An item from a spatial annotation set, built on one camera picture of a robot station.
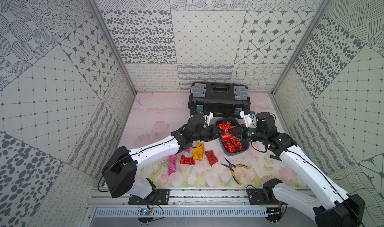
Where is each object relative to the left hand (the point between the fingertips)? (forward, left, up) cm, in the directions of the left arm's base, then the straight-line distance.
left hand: (226, 128), depth 72 cm
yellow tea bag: (-3, +14, -21) cm, 26 cm away
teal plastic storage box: (+17, -9, -19) cm, 27 cm away
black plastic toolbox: (+26, -1, -6) cm, 27 cm away
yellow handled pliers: (-10, -5, -24) cm, 27 cm away
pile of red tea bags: (+3, -7, -22) cm, 23 cm away
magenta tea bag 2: (-2, +20, -21) cm, 29 cm away
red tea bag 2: (-6, +7, -21) cm, 23 cm away
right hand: (-1, -1, -3) cm, 3 cm away
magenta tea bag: (-12, +28, -20) cm, 37 cm away
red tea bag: (-8, +19, -22) cm, 30 cm away
